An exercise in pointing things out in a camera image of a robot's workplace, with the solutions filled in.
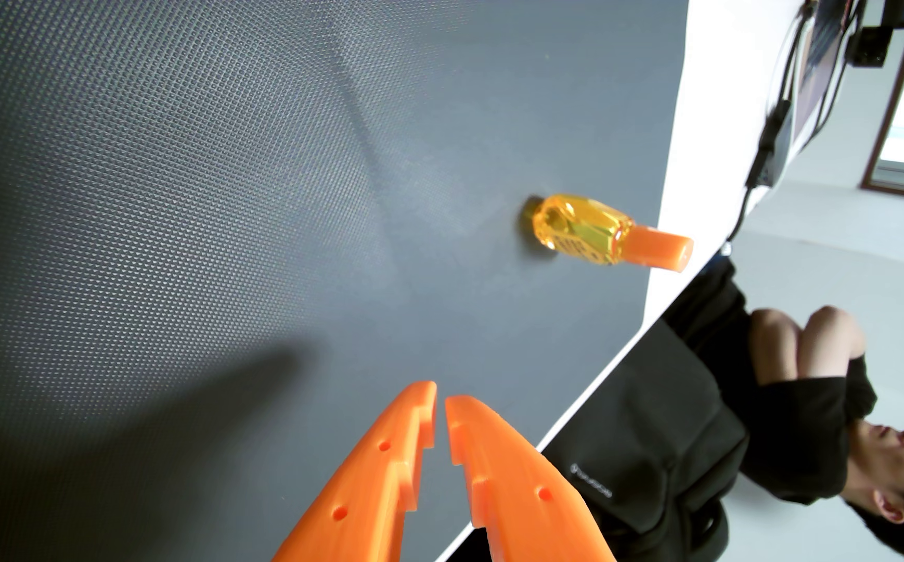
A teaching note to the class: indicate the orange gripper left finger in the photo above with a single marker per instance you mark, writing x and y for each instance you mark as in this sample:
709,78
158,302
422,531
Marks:
366,492

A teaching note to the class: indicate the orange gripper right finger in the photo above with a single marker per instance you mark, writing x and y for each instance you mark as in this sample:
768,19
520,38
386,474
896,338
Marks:
514,484

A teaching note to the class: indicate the yellow eyedrops bottle orange cap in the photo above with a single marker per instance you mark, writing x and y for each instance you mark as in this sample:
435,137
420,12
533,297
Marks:
592,231

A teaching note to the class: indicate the person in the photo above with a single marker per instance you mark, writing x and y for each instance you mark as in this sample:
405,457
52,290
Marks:
803,421

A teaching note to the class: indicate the dark grey textured mat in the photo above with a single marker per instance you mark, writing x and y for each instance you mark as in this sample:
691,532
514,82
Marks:
187,195

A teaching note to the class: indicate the dark monitor screen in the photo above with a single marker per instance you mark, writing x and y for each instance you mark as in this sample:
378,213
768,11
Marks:
820,55

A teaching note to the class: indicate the black camera box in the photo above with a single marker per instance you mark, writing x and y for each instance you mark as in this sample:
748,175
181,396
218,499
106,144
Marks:
869,45

